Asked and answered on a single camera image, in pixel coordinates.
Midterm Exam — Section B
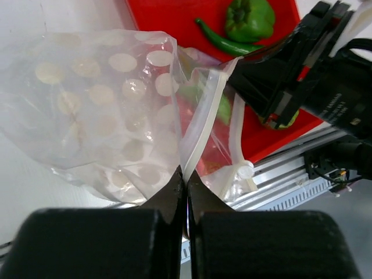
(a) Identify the clear dotted zip bag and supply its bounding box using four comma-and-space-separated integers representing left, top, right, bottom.
1, 30, 257, 204

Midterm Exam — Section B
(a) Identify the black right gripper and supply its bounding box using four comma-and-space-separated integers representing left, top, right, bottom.
228, 1, 371, 140

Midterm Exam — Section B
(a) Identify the green chili pepper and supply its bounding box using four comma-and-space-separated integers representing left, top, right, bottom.
195, 18, 263, 57

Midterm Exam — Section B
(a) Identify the green bell pepper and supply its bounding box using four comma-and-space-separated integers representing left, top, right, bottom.
225, 0, 276, 43

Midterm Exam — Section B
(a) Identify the light green cucumber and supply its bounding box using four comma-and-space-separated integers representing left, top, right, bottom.
177, 85, 232, 125

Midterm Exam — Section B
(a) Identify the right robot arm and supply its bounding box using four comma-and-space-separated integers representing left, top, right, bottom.
228, 1, 371, 179

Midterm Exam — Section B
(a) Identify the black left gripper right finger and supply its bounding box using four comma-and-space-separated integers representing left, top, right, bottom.
187, 171, 364, 279

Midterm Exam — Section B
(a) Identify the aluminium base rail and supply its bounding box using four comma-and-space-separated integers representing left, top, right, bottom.
228, 127, 346, 211

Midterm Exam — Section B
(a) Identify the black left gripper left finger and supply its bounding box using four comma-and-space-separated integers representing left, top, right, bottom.
1, 169, 184, 278

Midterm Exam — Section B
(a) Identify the green custard apple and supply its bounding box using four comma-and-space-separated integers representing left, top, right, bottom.
263, 109, 300, 130

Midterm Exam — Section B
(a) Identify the red plastic tray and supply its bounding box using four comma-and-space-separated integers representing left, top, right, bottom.
126, 0, 322, 163

